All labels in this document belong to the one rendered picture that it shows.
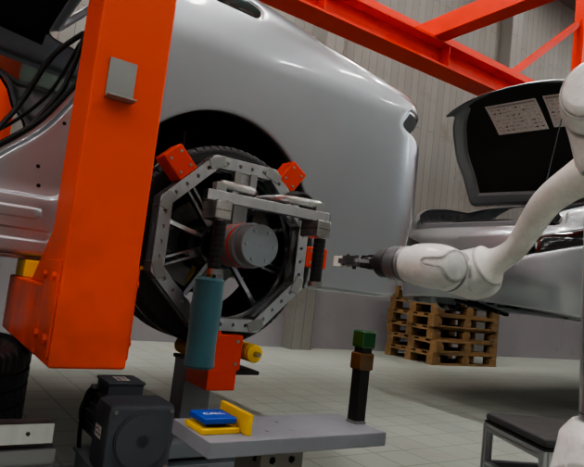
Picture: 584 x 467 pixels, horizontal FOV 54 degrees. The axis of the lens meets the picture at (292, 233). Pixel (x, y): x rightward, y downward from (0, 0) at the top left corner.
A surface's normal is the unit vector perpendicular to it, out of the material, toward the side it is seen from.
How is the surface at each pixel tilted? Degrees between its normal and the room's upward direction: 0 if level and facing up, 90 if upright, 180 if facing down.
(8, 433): 90
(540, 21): 90
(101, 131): 90
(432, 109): 90
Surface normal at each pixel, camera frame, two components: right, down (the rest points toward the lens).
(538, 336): 0.57, -0.01
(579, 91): -0.78, -0.25
